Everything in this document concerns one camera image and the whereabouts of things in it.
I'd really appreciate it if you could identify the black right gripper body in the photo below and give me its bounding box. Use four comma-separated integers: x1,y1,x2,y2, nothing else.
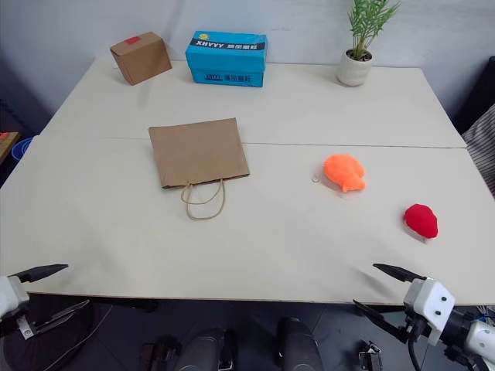
400,311,431,344

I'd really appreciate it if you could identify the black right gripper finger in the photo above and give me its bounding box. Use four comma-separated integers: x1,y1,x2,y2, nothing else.
372,263,428,286
352,298,408,344

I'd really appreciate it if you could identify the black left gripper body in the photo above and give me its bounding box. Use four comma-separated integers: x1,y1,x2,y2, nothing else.
0,313,39,342

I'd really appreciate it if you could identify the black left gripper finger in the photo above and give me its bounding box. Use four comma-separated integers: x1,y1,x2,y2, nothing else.
16,264,70,284
33,301,92,336

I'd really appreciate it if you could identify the dark rounded shape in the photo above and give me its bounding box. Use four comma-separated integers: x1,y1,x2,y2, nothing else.
0,296,94,371
275,317,323,371
176,327,234,371

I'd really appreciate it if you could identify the small black device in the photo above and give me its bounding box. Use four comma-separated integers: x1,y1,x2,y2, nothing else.
357,339,384,371

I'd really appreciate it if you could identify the red plush toy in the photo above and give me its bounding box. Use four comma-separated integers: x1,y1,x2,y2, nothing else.
402,203,441,245

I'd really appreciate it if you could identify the orange plush toy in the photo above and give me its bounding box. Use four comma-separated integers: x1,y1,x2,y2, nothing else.
312,153,367,193

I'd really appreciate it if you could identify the blue bucket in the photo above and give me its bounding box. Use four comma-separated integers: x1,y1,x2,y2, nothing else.
11,136,36,162

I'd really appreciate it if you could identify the wooden shelf board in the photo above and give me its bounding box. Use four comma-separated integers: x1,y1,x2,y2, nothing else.
0,131,20,164

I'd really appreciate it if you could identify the striped grey cloth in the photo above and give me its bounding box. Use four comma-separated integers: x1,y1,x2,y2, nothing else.
461,111,495,199

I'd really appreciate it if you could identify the white ribbed plant pot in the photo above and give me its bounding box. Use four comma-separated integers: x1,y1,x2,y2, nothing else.
336,49,374,87

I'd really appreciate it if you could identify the brown cardboard box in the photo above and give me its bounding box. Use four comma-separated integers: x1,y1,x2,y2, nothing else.
109,31,173,87

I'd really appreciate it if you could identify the green leafy plant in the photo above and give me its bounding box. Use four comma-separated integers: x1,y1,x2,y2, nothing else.
347,0,401,59

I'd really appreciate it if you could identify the blue shoe box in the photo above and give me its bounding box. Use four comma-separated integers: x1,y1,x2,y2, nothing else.
184,30,268,89

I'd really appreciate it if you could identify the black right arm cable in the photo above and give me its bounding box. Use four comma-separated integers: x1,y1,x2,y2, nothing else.
406,328,425,371

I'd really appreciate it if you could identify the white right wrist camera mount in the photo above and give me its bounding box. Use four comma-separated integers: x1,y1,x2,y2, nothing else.
402,277,457,345

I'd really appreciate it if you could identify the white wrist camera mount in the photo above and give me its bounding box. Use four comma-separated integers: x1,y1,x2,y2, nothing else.
0,273,31,318
402,277,457,345

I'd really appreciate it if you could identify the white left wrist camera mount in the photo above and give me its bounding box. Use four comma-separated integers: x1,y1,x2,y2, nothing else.
0,273,31,318

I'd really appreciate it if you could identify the brown paper bag with handles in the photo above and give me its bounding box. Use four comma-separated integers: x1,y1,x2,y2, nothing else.
148,117,251,222

